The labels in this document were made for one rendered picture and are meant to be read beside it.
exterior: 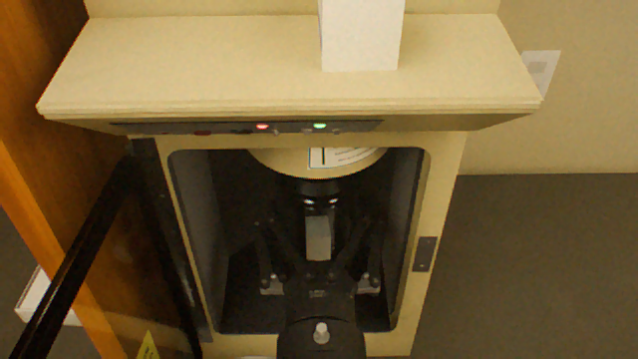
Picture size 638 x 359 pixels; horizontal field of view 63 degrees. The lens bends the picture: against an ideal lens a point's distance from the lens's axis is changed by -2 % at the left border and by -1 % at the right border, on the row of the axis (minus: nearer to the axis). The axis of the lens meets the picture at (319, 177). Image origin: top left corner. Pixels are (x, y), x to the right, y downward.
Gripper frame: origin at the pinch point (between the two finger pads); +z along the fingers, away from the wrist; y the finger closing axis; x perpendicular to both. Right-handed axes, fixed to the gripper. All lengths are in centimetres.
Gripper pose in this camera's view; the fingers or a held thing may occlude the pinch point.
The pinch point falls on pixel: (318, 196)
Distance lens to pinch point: 69.7
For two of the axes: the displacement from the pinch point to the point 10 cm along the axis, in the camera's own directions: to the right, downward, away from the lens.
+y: -10.0, 0.1, -0.1
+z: -0.1, -7.0, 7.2
